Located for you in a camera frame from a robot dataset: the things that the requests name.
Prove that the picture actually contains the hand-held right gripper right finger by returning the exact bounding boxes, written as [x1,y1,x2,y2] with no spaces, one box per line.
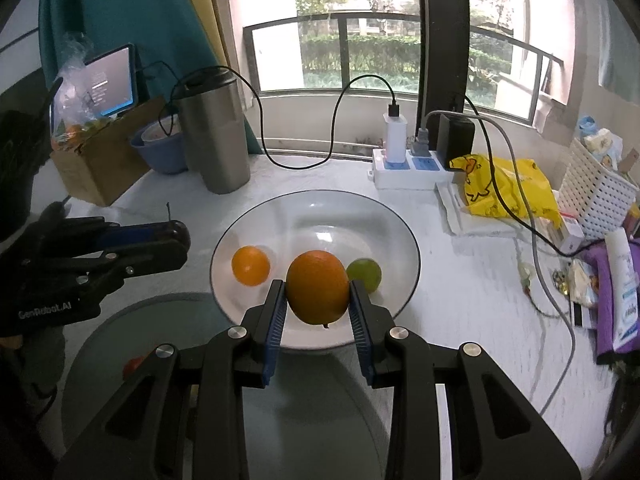
[348,280,582,480]

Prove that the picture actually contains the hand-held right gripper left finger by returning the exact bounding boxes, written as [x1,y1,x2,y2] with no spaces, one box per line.
[52,279,289,480]

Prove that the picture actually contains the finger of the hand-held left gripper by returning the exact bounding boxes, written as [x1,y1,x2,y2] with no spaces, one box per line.
[64,216,192,257]
[74,240,191,302]

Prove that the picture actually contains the large orange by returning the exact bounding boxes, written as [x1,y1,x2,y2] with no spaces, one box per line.
[285,250,350,327]

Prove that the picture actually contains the grey round tray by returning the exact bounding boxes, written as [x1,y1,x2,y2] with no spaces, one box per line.
[61,292,396,480]

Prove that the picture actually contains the bowl of small fruit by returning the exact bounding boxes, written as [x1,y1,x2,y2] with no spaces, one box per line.
[209,190,422,352]

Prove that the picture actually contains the green lime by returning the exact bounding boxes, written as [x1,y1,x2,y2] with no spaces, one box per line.
[346,258,382,294]

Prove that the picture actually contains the small orange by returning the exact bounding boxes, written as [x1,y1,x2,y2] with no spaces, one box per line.
[231,245,271,287]

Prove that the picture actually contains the cardboard box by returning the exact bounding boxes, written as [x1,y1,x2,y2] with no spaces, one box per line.
[50,97,168,207]

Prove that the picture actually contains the blue bowl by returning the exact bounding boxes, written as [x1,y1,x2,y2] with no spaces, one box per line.
[131,120,190,176]

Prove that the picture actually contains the steel tumbler with black lid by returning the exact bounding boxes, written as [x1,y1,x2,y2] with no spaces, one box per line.
[171,67,251,195]

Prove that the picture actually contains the clear plastic bag with oranges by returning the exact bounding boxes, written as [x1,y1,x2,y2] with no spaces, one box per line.
[50,35,126,153]

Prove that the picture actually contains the white tissue packet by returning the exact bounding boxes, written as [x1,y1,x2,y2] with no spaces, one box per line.
[435,182,526,236]

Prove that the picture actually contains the tablet with lit screen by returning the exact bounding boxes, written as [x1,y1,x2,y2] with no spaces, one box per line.
[82,44,140,117]

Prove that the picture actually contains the white power strip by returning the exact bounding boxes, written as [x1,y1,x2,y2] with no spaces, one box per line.
[367,147,463,190]

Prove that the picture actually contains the yellow plastic bag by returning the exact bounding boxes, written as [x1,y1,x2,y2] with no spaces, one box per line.
[450,154,563,226]

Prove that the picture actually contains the white charger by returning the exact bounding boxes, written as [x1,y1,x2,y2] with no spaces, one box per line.
[382,112,407,164]

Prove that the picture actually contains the yellow curtain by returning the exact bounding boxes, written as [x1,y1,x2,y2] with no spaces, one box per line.
[197,0,242,97]

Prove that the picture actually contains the black power adapter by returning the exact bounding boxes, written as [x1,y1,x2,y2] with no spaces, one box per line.
[436,114,476,163]

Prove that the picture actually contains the foil snack packet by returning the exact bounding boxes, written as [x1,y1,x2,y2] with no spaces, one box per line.
[552,259,601,311]

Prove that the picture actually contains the teal curtain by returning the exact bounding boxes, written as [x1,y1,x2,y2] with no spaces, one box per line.
[39,0,221,106]

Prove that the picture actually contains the small white box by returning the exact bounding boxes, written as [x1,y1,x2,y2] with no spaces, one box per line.
[547,212,586,257]

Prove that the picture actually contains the purple pouch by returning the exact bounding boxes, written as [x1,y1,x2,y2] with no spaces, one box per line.
[575,240,640,366]

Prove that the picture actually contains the white tube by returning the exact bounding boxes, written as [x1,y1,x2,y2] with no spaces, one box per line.
[605,227,640,351]

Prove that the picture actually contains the white plastic basket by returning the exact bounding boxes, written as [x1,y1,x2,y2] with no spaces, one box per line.
[557,137,640,240]

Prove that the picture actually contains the balcony railing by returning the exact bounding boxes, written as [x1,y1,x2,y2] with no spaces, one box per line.
[242,12,566,133]

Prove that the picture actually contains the packets in basket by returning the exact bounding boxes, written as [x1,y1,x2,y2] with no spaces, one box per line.
[575,115,626,171]

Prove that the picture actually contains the light blue towel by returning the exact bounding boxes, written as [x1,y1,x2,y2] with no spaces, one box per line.
[597,0,640,96]

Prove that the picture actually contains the grey cable with plug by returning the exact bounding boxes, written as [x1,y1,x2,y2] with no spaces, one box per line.
[415,110,577,413]

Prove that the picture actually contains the thin black cable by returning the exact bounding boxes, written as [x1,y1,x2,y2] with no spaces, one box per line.
[447,91,608,258]

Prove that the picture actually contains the black charging cable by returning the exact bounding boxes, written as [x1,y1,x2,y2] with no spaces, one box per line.
[132,61,402,168]

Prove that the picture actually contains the black window post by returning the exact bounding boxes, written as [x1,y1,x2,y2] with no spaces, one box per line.
[416,0,471,146]

